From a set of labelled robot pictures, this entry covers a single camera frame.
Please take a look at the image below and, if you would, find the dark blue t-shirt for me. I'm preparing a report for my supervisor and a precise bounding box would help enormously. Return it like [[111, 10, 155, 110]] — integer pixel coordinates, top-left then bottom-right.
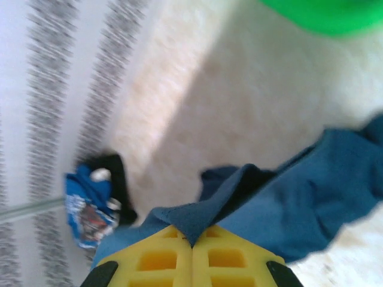
[[91, 112, 383, 270]]

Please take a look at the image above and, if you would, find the aluminium frame post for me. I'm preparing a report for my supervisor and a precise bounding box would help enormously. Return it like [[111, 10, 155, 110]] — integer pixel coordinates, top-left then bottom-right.
[[0, 199, 66, 222]]

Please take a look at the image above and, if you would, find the blue printed t-shirt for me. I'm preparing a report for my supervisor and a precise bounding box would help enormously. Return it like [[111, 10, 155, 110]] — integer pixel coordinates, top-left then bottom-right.
[[64, 164, 121, 249]]

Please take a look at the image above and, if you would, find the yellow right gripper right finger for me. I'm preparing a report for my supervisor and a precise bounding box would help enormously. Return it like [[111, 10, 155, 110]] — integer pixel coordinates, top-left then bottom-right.
[[191, 224, 303, 287]]

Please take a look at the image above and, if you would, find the green plastic basket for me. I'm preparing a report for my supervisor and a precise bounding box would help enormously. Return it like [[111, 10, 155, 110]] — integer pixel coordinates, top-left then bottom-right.
[[259, 0, 383, 37]]

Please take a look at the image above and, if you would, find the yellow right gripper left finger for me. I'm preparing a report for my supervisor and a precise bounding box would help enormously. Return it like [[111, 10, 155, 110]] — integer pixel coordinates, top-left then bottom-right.
[[79, 224, 194, 287]]

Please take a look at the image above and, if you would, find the black t-shirt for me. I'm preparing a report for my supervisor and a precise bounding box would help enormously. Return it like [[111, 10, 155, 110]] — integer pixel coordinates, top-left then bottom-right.
[[86, 152, 138, 225]]

